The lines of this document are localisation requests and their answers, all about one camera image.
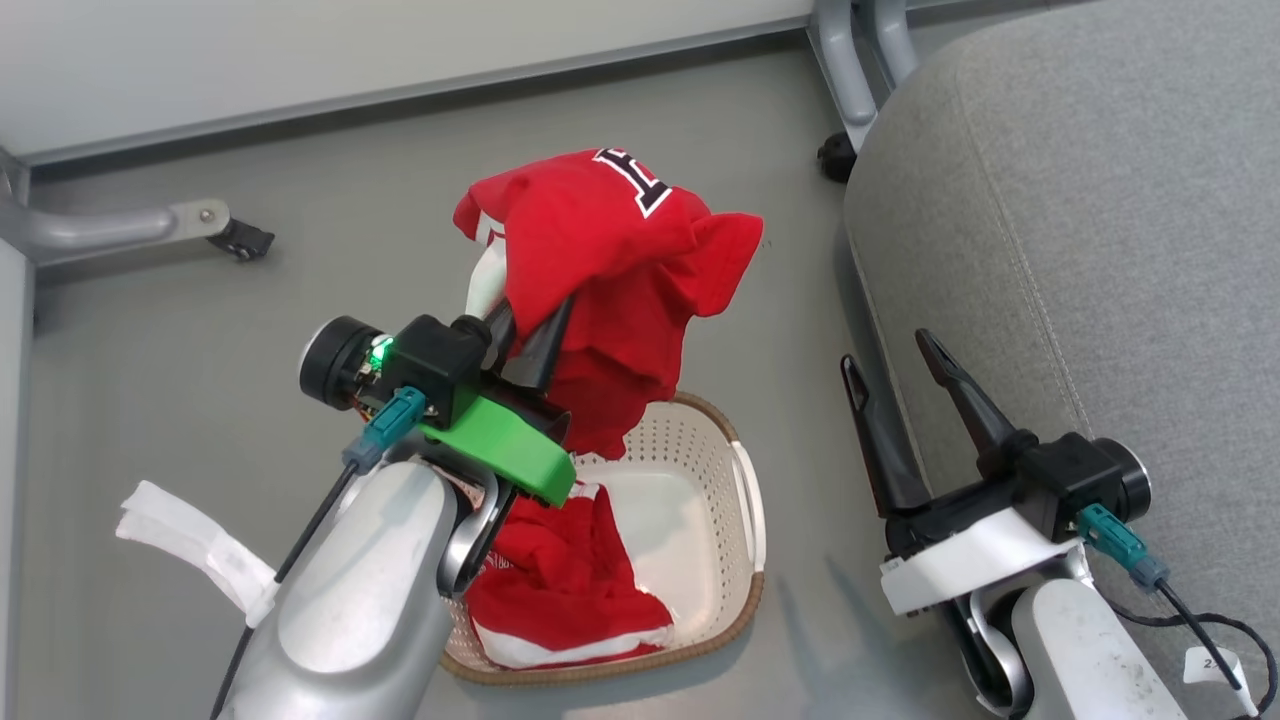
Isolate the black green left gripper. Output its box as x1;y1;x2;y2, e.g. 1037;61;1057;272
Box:
298;294;577;509

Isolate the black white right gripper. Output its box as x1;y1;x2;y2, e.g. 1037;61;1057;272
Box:
841;328;1153;616

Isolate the red shirt with letter print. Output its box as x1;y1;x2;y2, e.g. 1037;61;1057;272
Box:
453;148;765;461

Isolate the red garment with white stripe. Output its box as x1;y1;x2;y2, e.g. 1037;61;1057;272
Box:
465;480;676;671

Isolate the cream perforated laundry basket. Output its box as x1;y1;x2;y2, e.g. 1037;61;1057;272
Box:
440;392;768;686

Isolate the grey fabric sofa seat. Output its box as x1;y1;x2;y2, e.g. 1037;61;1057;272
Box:
843;0;1280;720

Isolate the black caster wheel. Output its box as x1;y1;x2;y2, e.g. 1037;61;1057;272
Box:
817;132;859;184
208;218;276;263

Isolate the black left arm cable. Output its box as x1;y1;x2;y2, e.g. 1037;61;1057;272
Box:
208;388;429;720

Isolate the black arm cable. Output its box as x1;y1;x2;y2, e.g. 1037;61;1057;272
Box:
208;388;429;720
1076;503;1280;720

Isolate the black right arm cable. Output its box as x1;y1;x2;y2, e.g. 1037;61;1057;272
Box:
1076;503;1280;720

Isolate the grey metal frame leg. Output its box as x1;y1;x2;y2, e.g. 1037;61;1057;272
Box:
0;198;233;266
810;0;921;153

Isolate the white cable tag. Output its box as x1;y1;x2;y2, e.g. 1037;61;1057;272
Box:
1183;647;1243;693

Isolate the white strap on arm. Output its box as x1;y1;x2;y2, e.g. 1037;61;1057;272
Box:
115;480;279;629

